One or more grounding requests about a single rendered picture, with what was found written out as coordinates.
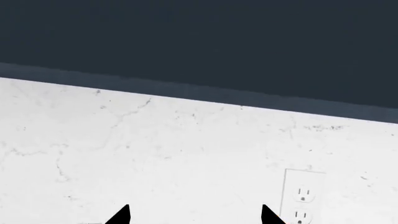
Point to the white wall power outlet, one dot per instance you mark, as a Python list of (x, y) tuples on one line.
[(303, 193)]

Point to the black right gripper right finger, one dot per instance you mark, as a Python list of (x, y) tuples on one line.
[(269, 216)]

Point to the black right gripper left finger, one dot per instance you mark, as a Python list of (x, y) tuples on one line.
[(121, 217)]

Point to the dark blue wall cabinet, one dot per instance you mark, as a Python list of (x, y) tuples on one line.
[(199, 42)]

